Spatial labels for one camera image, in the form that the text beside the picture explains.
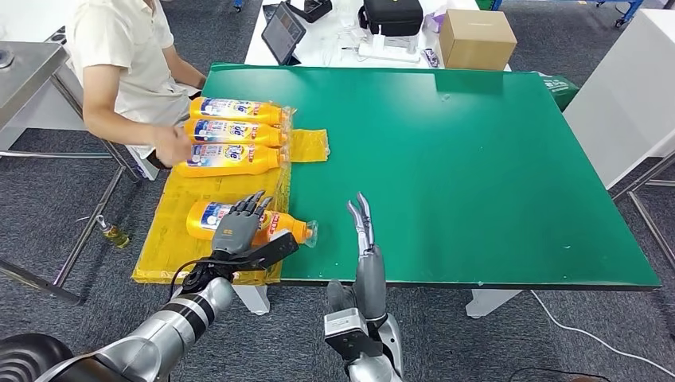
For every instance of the orange detergent bottle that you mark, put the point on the orange detergent bottle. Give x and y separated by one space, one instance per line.
290 226
269 136
269 113
253 161

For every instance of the person's right forearm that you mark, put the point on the person's right forearm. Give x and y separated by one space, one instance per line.
121 129

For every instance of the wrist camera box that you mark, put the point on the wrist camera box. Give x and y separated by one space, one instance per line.
274 250
348 335

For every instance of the black stool seat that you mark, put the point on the black stool seat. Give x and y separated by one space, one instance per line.
21 358

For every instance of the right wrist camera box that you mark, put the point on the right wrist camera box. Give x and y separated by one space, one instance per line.
348 335

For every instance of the black device box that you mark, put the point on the black device box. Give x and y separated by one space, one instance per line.
316 9

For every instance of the grey metal table frame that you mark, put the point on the grey metal table frame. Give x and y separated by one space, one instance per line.
662 182

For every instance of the brown cardboard box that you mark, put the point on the brown cardboard box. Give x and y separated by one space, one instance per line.
477 41

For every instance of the white desk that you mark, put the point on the white desk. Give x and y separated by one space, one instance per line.
327 45

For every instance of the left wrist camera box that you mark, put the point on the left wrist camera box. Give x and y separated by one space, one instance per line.
274 250

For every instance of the white power strip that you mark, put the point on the white power strip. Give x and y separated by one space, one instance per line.
386 54

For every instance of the yellow taped cardboard sheet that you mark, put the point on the yellow taped cardboard sheet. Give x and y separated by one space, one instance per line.
163 232

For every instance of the black tablet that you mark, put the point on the black tablet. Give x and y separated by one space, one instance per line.
283 31

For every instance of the small yellow liquid bottle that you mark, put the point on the small yellow liquid bottle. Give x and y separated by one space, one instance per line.
116 235

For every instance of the black carrying case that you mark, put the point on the black carrying case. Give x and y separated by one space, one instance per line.
392 17

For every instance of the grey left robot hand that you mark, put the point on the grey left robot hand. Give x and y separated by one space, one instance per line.
237 232

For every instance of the white table foot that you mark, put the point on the white table foot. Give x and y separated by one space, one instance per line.
490 303
255 300

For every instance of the white side table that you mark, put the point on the white side table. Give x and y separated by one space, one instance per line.
627 97

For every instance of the person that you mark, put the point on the person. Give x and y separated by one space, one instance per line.
121 53

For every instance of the green table mat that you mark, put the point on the green table mat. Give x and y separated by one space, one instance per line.
527 179

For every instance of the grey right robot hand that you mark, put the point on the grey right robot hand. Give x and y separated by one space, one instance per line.
372 284

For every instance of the green bag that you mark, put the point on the green bag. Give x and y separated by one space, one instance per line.
562 89

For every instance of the person's left forearm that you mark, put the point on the person's left forearm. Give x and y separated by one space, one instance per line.
192 74

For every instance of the purple plastic bag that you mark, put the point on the purple plastic bag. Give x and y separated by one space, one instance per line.
434 20

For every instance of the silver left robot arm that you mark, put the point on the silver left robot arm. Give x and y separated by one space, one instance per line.
168 327

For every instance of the stainless steel table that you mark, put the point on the stainless steel table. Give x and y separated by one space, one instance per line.
26 68

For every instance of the person's right hand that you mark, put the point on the person's right hand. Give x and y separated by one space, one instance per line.
173 146

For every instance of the purple snack packet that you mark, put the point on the purple snack packet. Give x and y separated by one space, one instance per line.
430 57

